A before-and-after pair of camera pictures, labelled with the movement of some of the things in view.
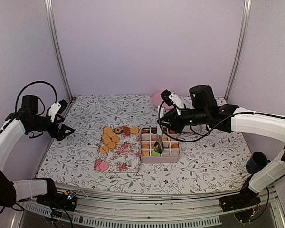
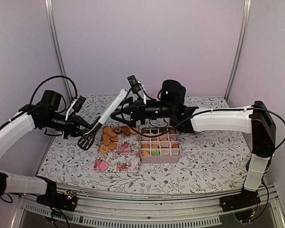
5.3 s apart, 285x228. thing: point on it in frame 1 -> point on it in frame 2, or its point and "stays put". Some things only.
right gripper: x=172 y=118 -> x=137 y=109
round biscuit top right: x=134 y=130 stays put
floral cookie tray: x=124 y=158 stays put
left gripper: x=60 y=135 -> x=72 y=126
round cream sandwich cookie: x=145 y=153 stays put
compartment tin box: x=171 y=153 stays put
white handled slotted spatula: x=159 y=147 -> x=85 y=142
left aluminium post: x=51 y=17 stays put
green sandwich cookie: x=155 y=153 stays put
